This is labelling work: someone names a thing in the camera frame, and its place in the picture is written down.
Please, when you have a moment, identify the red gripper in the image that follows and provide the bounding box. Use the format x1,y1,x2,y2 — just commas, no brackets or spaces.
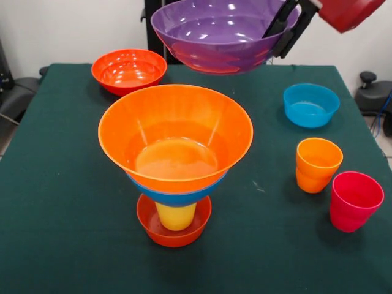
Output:
262,0,387,59

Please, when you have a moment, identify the purple bowl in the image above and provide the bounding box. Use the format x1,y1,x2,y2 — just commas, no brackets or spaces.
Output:
149,0,303,75

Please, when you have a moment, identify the large orange bowl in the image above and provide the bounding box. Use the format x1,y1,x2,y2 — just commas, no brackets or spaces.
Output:
97,84,254,194

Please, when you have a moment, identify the large blue bowl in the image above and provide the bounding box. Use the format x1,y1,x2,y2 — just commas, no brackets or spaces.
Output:
127,171,229,208

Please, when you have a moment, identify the yellow cup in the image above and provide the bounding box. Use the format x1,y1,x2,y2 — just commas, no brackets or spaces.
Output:
154,201,198,232

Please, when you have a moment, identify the small red bowl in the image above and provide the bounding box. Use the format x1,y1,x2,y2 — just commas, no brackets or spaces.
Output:
136,193,213,248

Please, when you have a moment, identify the black computer tower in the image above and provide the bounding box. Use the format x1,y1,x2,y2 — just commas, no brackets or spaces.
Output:
0,39,15,91

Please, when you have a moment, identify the small blue bowl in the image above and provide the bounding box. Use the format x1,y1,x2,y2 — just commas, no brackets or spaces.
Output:
282,83,341,129

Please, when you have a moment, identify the grey black floor base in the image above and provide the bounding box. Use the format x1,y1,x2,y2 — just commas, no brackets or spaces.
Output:
354,71,392,137
0,66,50,123

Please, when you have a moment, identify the orange cup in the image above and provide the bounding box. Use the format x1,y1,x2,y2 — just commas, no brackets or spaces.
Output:
295,137,344,194

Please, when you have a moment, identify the large red bowl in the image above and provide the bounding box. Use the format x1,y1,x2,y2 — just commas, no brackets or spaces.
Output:
91,48,168,97

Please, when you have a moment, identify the pink cup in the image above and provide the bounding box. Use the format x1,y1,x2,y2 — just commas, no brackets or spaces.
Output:
329,171,385,233

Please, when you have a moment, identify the dark green tablecloth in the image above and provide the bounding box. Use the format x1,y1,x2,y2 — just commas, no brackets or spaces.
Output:
0,62,392,294

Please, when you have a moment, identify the blue cable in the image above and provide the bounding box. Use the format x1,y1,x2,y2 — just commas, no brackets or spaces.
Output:
370,91,392,135

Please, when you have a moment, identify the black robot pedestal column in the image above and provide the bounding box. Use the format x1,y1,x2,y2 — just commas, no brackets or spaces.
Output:
140,0,187,65

